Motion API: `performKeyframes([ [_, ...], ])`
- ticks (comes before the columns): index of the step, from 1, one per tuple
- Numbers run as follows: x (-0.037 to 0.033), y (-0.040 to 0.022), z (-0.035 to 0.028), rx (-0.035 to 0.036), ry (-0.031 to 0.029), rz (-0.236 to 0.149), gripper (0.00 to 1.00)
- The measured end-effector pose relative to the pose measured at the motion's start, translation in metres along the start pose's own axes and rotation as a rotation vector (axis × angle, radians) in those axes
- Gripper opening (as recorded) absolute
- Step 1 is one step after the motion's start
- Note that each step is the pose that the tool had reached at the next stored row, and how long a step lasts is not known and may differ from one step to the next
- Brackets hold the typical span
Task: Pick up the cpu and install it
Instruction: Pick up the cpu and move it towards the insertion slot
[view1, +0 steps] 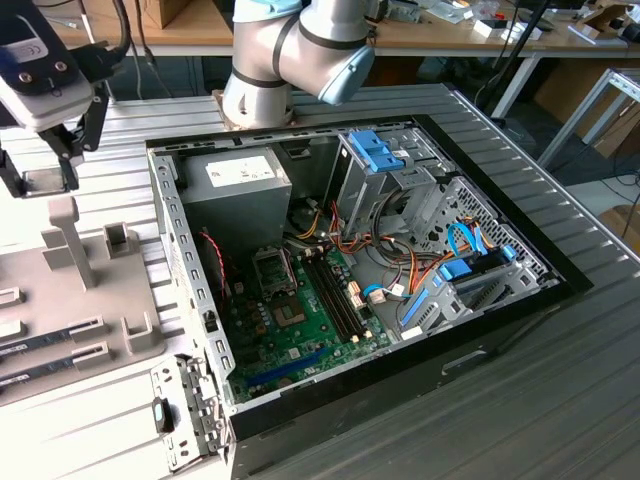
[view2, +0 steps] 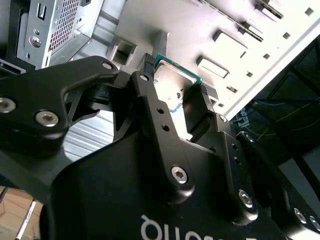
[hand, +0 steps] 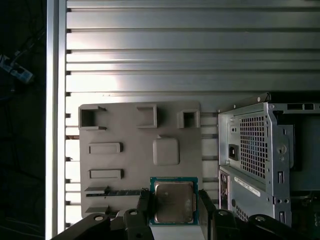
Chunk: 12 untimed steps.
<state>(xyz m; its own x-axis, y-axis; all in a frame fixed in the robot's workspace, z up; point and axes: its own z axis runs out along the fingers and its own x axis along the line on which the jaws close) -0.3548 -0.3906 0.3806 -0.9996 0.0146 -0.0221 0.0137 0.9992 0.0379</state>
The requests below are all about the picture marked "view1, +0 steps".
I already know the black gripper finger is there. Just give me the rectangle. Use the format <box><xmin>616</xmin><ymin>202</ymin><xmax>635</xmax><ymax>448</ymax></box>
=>
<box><xmin>38</xmin><ymin>91</ymin><xmax>110</xmax><ymax>193</ymax></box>
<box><xmin>0</xmin><ymin>143</ymin><xmax>27</xmax><ymax>199</ymax></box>

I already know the silver CPU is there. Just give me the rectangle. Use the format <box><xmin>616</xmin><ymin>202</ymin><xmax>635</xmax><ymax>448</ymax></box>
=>
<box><xmin>22</xmin><ymin>168</ymin><xmax>70</xmax><ymax>197</ymax></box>

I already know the CPU socket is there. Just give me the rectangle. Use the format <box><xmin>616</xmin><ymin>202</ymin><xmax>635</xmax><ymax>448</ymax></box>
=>
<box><xmin>269</xmin><ymin>297</ymin><xmax>307</xmax><ymax>329</ymax></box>

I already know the brown cardboard box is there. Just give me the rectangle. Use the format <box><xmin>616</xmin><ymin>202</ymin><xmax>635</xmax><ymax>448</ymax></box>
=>
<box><xmin>144</xmin><ymin>0</ymin><xmax>194</xmax><ymax>29</ymax></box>

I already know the grey parts rack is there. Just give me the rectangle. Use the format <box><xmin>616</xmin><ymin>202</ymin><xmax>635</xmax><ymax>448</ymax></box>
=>
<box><xmin>0</xmin><ymin>195</ymin><xmax>169</xmax><ymax>407</ymax></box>

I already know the grey power supply unit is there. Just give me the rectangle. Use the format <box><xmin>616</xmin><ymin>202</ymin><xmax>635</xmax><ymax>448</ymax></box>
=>
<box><xmin>177</xmin><ymin>145</ymin><xmax>294</xmax><ymax>251</ymax></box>

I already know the dark RAM stick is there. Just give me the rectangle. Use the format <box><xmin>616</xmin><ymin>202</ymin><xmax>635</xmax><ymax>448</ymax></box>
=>
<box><xmin>0</xmin><ymin>327</ymin><xmax>75</xmax><ymax>357</ymax></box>
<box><xmin>0</xmin><ymin>357</ymin><xmax>77</xmax><ymax>390</ymax></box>

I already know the metal socket cover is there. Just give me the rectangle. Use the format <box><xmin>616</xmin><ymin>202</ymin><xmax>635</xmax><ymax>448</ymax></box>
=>
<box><xmin>249</xmin><ymin>247</ymin><xmax>298</xmax><ymax>299</ymax></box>

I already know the grey metal drive cage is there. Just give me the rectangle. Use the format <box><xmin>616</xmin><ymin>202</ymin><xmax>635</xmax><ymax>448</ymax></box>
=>
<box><xmin>327</xmin><ymin>127</ymin><xmax>454</xmax><ymax>236</ymax></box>

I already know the blue plastic drive latch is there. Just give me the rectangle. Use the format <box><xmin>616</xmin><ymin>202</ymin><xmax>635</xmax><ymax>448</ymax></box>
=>
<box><xmin>349</xmin><ymin>130</ymin><xmax>407</xmax><ymax>175</ymax></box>

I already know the black teal release latch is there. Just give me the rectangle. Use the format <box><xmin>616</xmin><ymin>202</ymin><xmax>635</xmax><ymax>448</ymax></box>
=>
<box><xmin>151</xmin><ymin>396</ymin><xmax>176</xmax><ymax>435</ymax></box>

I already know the green motherboard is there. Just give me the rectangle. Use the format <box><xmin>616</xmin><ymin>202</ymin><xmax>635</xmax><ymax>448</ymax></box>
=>
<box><xmin>227</xmin><ymin>244</ymin><xmax>396</xmax><ymax>404</ymax></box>

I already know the black RAM slot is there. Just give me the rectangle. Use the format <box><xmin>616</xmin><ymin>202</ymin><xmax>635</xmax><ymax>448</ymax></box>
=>
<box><xmin>319</xmin><ymin>249</ymin><xmax>374</xmax><ymax>337</ymax></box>
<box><xmin>302</xmin><ymin>255</ymin><xmax>355</xmax><ymax>345</ymax></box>
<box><xmin>307</xmin><ymin>253</ymin><xmax>361</xmax><ymax>343</ymax></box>
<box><xmin>313</xmin><ymin>251</ymin><xmax>367</xmax><ymax>340</ymax></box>

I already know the blue expansion slot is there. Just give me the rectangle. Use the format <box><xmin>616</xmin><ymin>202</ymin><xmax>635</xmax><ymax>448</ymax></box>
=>
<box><xmin>244</xmin><ymin>347</ymin><xmax>331</xmax><ymax>389</ymax></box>

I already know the metal device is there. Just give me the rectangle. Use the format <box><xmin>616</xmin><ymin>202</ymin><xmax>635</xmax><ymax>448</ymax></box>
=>
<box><xmin>387</xmin><ymin>0</ymin><xmax>425</xmax><ymax>24</ymax></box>

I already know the wooden workbench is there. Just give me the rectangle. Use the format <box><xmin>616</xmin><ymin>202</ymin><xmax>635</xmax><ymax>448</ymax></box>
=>
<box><xmin>44</xmin><ymin>0</ymin><xmax>640</xmax><ymax>119</ymax></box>

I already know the clear plastic bag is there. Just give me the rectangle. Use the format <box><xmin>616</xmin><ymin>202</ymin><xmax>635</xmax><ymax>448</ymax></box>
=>
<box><xmin>424</xmin><ymin>0</ymin><xmax>474</xmax><ymax>25</ymax></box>

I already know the blue disk carrier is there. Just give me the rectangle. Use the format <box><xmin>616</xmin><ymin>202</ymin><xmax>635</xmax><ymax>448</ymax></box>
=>
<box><xmin>438</xmin><ymin>258</ymin><xmax>474</xmax><ymax>282</ymax></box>

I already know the perforated metal disk bay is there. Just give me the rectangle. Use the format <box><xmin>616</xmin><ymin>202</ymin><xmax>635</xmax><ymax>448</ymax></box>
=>
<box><xmin>414</xmin><ymin>174</ymin><xmax>564</xmax><ymax>296</ymax></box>

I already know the grey metal disk bay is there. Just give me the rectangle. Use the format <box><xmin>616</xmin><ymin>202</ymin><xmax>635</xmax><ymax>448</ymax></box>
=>
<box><xmin>394</xmin><ymin>257</ymin><xmax>562</xmax><ymax>344</ymax></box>

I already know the small white box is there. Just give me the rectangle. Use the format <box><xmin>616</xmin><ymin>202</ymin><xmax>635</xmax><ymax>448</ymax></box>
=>
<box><xmin>472</xmin><ymin>18</ymin><xmax>507</xmax><ymax>39</ymax></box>

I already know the black PC case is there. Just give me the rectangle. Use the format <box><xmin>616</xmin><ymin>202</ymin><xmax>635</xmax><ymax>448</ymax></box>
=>
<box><xmin>144</xmin><ymin>113</ymin><xmax>595</xmax><ymax>480</ymax></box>

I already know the black disk drive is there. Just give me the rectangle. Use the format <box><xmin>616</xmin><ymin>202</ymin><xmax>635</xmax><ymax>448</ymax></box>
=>
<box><xmin>467</xmin><ymin>248</ymin><xmax>506</xmax><ymax>275</ymax></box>

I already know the black slanted pole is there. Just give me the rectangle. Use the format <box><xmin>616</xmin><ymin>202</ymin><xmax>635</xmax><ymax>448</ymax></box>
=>
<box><xmin>472</xmin><ymin>0</ymin><xmax>551</xmax><ymax>119</ymax></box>

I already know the white round object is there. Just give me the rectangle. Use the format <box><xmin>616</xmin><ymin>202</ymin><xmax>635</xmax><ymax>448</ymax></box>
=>
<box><xmin>502</xmin><ymin>22</ymin><xmax>544</xmax><ymax>42</ymax></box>

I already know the white flat strip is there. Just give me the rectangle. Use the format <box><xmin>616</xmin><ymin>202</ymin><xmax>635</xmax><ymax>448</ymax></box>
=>
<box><xmin>567</xmin><ymin>23</ymin><xmax>601</xmax><ymax>47</ymax></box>

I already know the open cardboard box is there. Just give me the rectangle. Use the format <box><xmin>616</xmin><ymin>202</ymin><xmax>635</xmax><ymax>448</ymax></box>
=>
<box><xmin>582</xmin><ymin>2</ymin><xmax>632</xmax><ymax>31</ymax></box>

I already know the large cardboard box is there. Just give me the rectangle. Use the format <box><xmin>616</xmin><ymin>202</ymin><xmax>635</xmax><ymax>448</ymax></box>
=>
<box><xmin>579</xmin><ymin>97</ymin><xmax>640</xmax><ymax>159</ymax></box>

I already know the flat cardboard box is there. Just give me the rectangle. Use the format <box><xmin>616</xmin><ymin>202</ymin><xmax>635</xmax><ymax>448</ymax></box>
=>
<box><xmin>597</xmin><ymin>203</ymin><xmax>640</xmax><ymax>246</ymax></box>

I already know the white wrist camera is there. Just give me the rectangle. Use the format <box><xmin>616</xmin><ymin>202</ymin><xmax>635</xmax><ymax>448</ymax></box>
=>
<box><xmin>0</xmin><ymin>13</ymin><xmax>95</xmax><ymax>134</ymax></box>

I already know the red black twisted wire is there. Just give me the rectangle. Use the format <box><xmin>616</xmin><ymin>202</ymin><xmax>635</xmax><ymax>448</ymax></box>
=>
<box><xmin>198</xmin><ymin>229</ymin><xmax>242</xmax><ymax>297</ymax></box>

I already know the yellow orange wire bundle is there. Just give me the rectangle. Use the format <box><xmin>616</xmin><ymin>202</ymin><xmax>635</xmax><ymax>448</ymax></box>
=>
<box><xmin>294</xmin><ymin>207</ymin><xmax>326</xmax><ymax>242</ymax></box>

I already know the light blue data wire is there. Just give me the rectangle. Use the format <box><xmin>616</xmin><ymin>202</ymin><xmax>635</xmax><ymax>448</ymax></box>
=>
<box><xmin>362</xmin><ymin>282</ymin><xmax>407</xmax><ymax>305</ymax></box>

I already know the blue plastic rail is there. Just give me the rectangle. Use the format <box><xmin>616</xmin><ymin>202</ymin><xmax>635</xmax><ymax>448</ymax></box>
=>
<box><xmin>398</xmin><ymin>287</ymin><xmax>432</xmax><ymax>327</ymax></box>

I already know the aluminium profile frame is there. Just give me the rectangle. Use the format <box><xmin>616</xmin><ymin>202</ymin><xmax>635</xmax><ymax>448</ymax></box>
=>
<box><xmin>537</xmin><ymin>67</ymin><xmax>640</xmax><ymax>169</ymax></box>

